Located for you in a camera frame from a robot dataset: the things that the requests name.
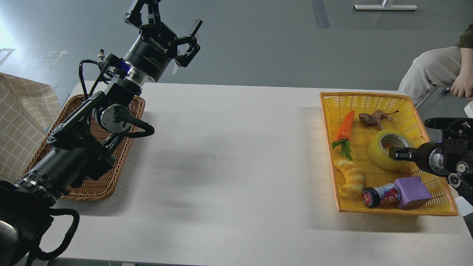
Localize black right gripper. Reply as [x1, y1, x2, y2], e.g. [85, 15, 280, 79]
[388, 143, 442, 174]

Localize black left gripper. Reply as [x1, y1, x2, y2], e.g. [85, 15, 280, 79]
[123, 0, 203, 82]

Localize yellow tape roll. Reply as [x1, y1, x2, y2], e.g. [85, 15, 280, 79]
[368, 129, 415, 172]

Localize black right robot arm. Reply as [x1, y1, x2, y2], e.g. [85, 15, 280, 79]
[389, 117, 473, 204]

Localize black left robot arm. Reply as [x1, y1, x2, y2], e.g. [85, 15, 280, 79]
[1, 0, 203, 266]

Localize person's lower hand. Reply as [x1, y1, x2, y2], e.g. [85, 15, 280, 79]
[451, 71, 473, 102]

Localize small dark red-labelled jar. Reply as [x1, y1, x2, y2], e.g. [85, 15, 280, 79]
[361, 183, 402, 208]

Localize brown toy animal figure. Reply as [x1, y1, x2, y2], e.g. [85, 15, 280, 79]
[358, 110, 399, 130]

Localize purple foam block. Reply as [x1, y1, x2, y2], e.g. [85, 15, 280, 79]
[395, 176, 433, 210]

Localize yellow plastic basket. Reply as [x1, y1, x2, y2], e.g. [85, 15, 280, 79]
[320, 92, 459, 216]

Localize yellow toy croissant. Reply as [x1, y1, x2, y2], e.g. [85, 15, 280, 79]
[334, 158, 365, 198]

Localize orange toy carrot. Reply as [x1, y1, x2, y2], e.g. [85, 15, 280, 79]
[331, 110, 355, 160]

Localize person in beige trousers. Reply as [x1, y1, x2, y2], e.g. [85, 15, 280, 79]
[398, 24, 473, 106]

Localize beige checkered cloth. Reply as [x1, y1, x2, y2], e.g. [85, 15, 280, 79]
[0, 73, 61, 182]

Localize white stand base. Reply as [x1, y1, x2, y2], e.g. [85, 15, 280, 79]
[353, 0, 418, 11]

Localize brown wicker basket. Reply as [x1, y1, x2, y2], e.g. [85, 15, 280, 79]
[24, 95, 146, 201]

